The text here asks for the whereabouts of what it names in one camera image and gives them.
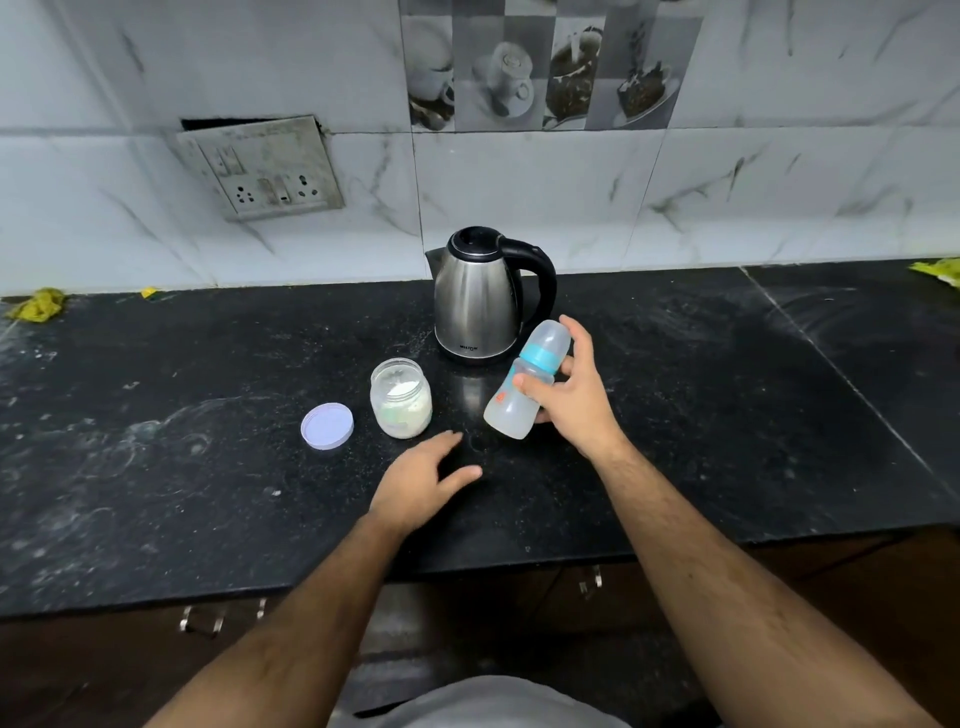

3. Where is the person's left hand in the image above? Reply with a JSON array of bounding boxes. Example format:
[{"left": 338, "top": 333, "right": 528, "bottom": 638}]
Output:
[{"left": 366, "top": 430, "right": 484, "bottom": 538}]

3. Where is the person's right hand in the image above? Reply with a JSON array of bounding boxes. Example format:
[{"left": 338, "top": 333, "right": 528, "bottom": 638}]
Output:
[{"left": 512, "top": 314, "right": 630, "bottom": 463}]

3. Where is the clear baby bottle blue collar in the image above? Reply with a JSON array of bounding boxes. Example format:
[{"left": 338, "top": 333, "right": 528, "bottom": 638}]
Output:
[{"left": 483, "top": 319, "right": 573, "bottom": 441}]

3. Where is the person's right forearm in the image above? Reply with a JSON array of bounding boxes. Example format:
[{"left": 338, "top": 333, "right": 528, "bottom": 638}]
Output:
[{"left": 591, "top": 436, "right": 942, "bottom": 728}]

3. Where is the person's left forearm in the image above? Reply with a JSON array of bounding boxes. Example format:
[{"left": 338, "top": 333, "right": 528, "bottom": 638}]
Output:
[{"left": 142, "top": 513, "right": 412, "bottom": 728}]

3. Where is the stainless steel electric kettle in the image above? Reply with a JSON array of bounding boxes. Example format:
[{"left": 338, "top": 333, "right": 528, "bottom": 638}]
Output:
[{"left": 424, "top": 225, "right": 558, "bottom": 366}]

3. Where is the glass jar of white powder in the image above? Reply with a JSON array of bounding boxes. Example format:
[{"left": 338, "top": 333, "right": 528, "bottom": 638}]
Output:
[{"left": 369, "top": 357, "right": 434, "bottom": 441}]

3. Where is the lilac round jar lid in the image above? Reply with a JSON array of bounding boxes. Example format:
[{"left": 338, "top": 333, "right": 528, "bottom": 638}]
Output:
[{"left": 300, "top": 402, "right": 355, "bottom": 451}]

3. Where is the person's grey shirt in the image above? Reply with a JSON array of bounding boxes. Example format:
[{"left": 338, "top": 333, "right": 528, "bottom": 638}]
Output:
[{"left": 330, "top": 675, "right": 631, "bottom": 728}]

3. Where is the decorative cup print tile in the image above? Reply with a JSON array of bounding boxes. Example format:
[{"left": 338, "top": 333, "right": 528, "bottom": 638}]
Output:
[{"left": 399, "top": 0, "right": 706, "bottom": 135}]

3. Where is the dark wooden base cabinet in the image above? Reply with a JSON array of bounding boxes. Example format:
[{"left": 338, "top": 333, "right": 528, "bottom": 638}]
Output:
[{"left": 0, "top": 526, "right": 960, "bottom": 728}]

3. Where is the yellow green cloth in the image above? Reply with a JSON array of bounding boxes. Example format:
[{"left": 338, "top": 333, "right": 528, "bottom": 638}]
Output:
[{"left": 908, "top": 258, "right": 960, "bottom": 289}]

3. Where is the yellow crumpled cloth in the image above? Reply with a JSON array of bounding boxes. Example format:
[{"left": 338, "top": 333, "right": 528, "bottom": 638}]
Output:
[{"left": 6, "top": 287, "right": 67, "bottom": 324}]

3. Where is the white wall socket switch plate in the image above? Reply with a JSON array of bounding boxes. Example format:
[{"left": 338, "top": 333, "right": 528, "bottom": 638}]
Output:
[{"left": 175, "top": 114, "right": 345, "bottom": 223}]

